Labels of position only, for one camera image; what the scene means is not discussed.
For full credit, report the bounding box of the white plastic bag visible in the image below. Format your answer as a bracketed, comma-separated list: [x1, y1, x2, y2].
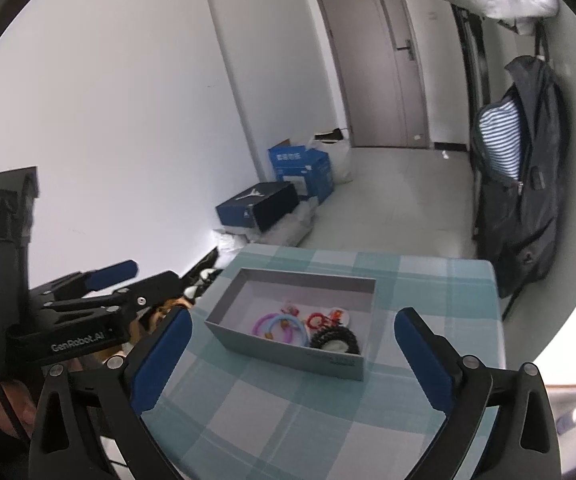
[309, 129, 355, 184]

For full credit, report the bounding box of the blue white striped shirt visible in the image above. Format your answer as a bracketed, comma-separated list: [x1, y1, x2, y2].
[479, 100, 524, 182]

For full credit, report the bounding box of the black clothes rack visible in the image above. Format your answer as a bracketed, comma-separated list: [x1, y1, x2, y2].
[452, 2, 492, 243]

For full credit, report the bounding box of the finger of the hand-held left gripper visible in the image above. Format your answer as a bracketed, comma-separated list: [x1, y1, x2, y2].
[49, 269, 182, 320]
[29, 259, 140, 307]

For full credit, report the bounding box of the blue ring bracelet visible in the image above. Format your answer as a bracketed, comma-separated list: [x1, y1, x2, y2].
[267, 314, 309, 347]

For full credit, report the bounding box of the red bracelet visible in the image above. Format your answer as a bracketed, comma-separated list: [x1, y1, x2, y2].
[302, 310, 333, 332]

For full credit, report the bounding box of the teal checkered tablecloth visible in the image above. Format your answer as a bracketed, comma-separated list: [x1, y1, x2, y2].
[102, 244, 508, 480]

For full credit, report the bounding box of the black blue shoe box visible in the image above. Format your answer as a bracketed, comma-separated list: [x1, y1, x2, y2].
[216, 182, 301, 234]

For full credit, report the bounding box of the grey door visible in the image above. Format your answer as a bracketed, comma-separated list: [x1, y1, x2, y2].
[310, 0, 431, 150]

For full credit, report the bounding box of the dark grey backpack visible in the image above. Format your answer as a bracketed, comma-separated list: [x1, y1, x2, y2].
[469, 56, 570, 299]

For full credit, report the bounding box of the person's left hand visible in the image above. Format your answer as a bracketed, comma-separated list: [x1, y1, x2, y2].
[0, 366, 45, 438]

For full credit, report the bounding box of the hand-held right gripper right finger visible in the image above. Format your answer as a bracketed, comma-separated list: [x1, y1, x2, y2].
[393, 307, 564, 480]

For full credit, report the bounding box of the grey cardboard box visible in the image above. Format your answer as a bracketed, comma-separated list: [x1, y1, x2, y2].
[204, 267, 377, 383]

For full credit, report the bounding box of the black bead bracelet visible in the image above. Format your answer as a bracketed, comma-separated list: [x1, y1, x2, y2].
[317, 326, 359, 345]
[309, 331, 362, 357]

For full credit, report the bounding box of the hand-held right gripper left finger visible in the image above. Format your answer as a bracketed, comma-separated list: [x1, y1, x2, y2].
[27, 305, 193, 480]

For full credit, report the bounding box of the blue cardboard box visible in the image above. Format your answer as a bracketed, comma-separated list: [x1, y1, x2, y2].
[267, 142, 313, 181]
[275, 151, 335, 205]

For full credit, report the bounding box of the pink ring bracelet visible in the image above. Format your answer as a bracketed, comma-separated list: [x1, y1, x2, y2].
[252, 312, 283, 342]

